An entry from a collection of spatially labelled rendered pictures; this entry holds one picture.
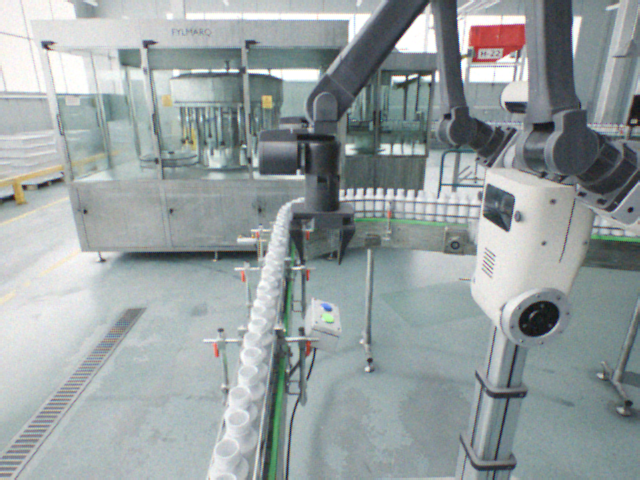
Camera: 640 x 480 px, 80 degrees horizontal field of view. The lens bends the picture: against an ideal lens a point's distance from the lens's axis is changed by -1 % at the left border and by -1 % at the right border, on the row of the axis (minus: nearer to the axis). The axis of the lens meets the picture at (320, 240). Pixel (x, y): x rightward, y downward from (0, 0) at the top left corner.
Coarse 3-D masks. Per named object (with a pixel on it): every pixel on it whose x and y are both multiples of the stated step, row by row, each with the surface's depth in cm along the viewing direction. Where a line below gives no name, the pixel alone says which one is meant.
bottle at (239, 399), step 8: (232, 392) 70; (240, 392) 71; (248, 392) 70; (232, 400) 68; (240, 400) 68; (248, 400) 69; (232, 408) 68; (240, 408) 68; (248, 408) 69; (256, 408) 72; (256, 416) 70; (256, 424) 71
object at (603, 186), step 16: (608, 144) 61; (624, 144) 62; (608, 160) 61; (624, 160) 60; (576, 176) 65; (592, 176) 63; (608, 176) 61; (624, 176) 61; (576, 192) 70; (592, 192) 67; (608, 192) 64; (624, 192) 62; (608, 208) 63
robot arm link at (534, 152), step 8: (544, 128) 63; (552, 128) 61; (536, 136) 63; (544, 136) 61; (600, 136) 60; (528, 144) 64; (536, 144) 62; (544, 144) 60; (600, 144) 60; (528, 152) 64; (536, 152) 62; (544, 152) 60; (528, 160) 65; (536, 160) 62; (544, 160) 60; (536, 168) 64; (544, 168) 62; (544, 176) 66; (560, 176) 61; (568, 176) 61
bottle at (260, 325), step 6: (258, 318) 93; (252, 324) 91; (258, 324) 94; (264, 324) 91; (252, 330) 91; (258, 330) 90; (264, 330) 91; (264, 336) 91; (270, 336) 93; (264, 342) 91; (270, 342) 92; (270, 348) 92; (270, 354) 93; (270, 378) 95
